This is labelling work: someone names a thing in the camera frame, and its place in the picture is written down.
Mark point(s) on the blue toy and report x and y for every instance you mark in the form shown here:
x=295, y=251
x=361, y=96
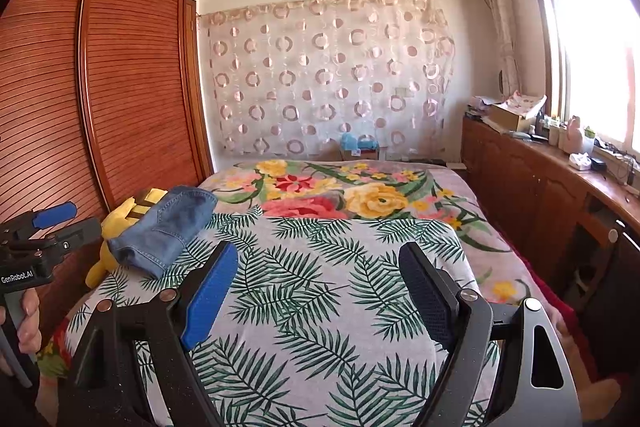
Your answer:
x=352, y=144

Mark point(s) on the circle patterned sheer curtain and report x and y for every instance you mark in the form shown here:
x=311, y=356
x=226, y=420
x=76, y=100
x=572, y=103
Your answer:
x=325, y=82

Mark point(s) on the cardboard box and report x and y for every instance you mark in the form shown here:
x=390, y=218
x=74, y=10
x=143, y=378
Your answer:
x=510, y=117

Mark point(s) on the person's left hand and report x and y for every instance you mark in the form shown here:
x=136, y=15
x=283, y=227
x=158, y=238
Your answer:
x=30, y=322

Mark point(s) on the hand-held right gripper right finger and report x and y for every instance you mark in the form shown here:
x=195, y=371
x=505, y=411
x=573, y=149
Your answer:
x=430, y=297

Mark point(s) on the blue denim pants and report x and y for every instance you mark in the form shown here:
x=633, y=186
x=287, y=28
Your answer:
x=165, y=227

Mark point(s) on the white gathered window curtain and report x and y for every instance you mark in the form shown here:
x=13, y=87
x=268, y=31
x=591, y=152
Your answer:
x=500, y=17

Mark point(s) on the floral leaf printed blanket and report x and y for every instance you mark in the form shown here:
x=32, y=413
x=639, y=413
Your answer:
x=325, y=267

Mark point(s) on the wooden side cabinet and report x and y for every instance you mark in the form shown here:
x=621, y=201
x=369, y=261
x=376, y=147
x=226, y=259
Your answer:
x=525, y=172

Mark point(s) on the wooden slatted wardrobe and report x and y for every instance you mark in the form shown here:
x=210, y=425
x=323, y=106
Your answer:
x=135, y=82

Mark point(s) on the dark red cloth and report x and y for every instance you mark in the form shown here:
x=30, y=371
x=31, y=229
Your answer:
x=545, y=292

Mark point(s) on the yellow plush toy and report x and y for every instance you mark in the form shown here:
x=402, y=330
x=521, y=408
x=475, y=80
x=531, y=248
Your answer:
x=117, y=222

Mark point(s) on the window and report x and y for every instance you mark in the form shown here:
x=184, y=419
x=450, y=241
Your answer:
x=590, y=47

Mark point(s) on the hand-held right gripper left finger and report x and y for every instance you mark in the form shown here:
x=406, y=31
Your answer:
x=210, y=292

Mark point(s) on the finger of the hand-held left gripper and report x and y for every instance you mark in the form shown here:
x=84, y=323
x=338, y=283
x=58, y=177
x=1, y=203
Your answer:
x=80, y=232
x=55, y=214

